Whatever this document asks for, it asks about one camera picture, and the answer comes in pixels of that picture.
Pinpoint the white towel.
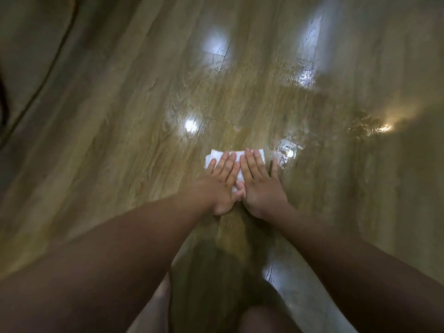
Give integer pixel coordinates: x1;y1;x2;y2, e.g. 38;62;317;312
204;148;266;193

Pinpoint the person's left forearm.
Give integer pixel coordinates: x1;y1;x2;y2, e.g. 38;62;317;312
0;185;214;333

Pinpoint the person's right forearm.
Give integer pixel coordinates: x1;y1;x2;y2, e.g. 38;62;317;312
265;204;444;333

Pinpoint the person's right hand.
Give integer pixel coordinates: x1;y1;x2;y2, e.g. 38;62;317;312
238;148;290;220

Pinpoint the person's left hand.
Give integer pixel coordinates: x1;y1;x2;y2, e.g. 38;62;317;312
192;151;246;216

